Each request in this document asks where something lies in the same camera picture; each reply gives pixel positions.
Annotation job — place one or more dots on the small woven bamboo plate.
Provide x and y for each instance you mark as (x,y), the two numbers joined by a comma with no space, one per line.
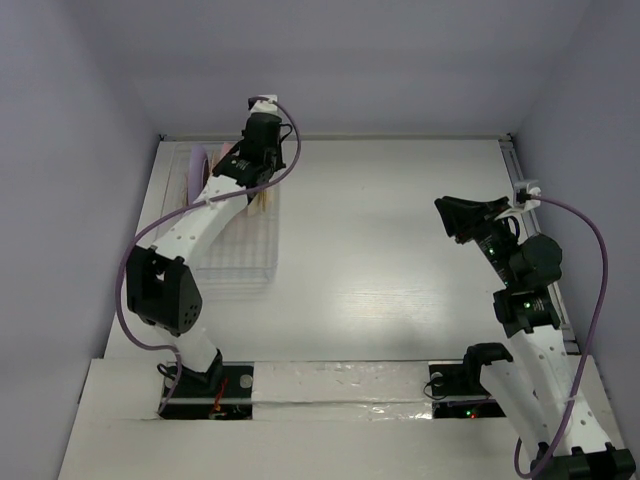
(215,162)

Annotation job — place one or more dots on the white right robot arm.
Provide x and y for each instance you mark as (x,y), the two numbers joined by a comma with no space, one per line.
(530,375)

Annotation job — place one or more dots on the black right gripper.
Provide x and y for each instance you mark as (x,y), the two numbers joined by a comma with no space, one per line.
(473,230)

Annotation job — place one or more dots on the woven bamboo square plate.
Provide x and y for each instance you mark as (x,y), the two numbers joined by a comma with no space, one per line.
(260,203)

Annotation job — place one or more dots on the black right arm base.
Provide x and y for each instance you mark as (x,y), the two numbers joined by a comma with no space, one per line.
(454,396)

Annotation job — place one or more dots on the purple round plate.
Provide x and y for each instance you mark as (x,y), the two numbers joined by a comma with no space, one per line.
(198,173)

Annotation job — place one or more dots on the clear wire dish rack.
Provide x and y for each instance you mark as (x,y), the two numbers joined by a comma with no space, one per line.
(246,251)

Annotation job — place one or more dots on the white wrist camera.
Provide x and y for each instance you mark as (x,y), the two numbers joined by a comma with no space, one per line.
(525,198)
(263,104)

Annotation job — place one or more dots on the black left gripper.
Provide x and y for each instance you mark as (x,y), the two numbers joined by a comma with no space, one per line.
(277,163)

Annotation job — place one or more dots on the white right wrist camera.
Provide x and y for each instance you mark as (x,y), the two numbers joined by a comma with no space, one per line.
(525,198)

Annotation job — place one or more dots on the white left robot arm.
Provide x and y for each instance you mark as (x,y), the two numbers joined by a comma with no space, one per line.
(159,283)

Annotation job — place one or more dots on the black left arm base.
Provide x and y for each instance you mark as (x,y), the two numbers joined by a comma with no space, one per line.
(231,399)

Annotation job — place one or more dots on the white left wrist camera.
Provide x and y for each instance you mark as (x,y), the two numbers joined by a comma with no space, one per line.
(263,104)

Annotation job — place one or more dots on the pink round plate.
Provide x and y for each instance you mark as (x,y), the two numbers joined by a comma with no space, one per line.
(226,147)

